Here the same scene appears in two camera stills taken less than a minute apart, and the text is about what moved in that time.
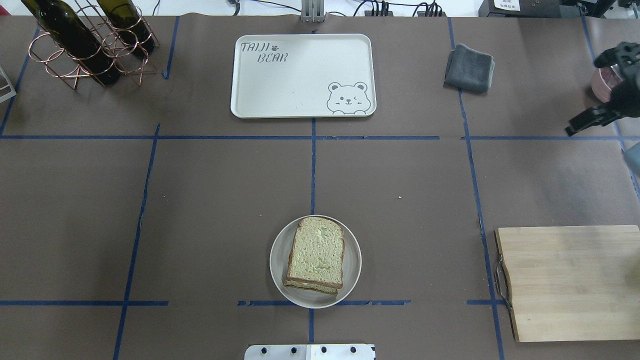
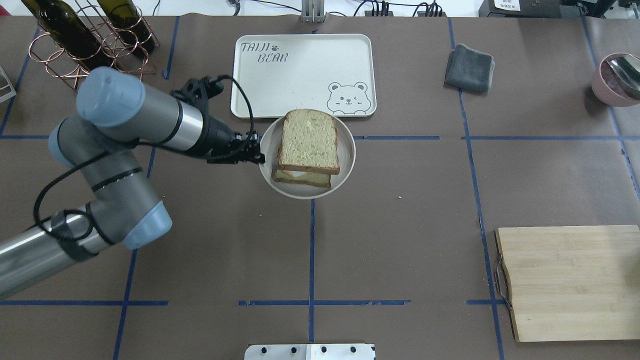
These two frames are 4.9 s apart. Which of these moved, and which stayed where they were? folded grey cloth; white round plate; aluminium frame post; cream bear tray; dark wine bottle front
Moved: white round plate
Stayed: aluminium frame post; folded grey cloth; dark wine bottle front; cream bear tray
